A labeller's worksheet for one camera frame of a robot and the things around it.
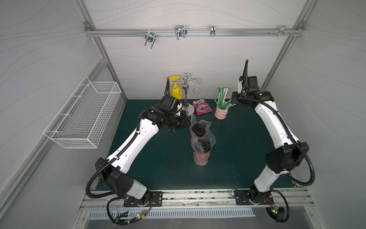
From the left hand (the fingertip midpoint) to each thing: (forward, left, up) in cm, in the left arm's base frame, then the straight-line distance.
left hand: (187, 124), depth 72 cm
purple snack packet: (+35, -11, -24) cm, 44 cm away
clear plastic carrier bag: (-2, -12, -7) cm, 14 cm away
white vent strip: (-37, +41, -26) cm, 61 cm away
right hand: (+19, -29, +3) cm, 35 cm away
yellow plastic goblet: (+40, +9, -12) cm, 42 cm away
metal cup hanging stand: (+32, +1, +2) cm, 32 cm away
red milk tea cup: (+2, -7, -9) cm, 11 cm away
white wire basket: (-1, +51, +4) cm, 52 cm away
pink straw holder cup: (+25, -25, -21) cm, 41 cm away
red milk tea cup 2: (-11, -8, -9) cm, 16 cm away
